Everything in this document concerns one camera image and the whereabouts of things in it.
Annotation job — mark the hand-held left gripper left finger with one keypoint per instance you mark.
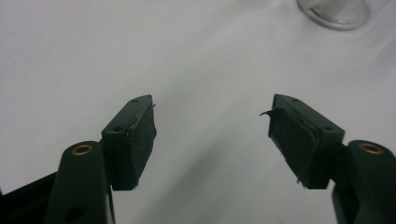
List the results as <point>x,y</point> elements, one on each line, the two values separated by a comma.
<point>124,149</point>

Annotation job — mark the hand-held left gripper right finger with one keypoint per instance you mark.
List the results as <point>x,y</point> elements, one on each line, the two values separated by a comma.
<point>314,146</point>

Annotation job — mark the silver metal round object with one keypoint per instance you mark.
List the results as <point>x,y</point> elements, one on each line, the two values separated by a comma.
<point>337,12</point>

